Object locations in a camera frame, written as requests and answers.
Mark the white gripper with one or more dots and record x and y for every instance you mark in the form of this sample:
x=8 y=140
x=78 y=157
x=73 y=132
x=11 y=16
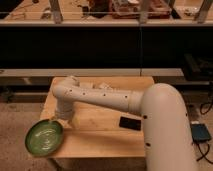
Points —
x=65 y=112

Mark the green ceramic bowl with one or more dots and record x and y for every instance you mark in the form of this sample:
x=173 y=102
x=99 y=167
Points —
x=44 y=138

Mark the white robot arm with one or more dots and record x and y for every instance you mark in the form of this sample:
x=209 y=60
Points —
x=167 y=132

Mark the wooden table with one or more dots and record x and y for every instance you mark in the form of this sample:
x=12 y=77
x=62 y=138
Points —
x=99 y=134

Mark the white crumpled packet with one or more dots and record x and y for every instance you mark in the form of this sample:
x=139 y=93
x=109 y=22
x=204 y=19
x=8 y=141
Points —
x=106 y=86

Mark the black rectangular phone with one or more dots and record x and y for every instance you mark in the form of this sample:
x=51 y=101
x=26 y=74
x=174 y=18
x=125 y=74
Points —
x=130 y=123

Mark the blue box on floor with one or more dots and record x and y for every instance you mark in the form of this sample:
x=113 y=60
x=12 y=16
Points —
x=200 y=133

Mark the long metal bench rail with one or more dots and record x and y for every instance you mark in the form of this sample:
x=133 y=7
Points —
x=90 y=72

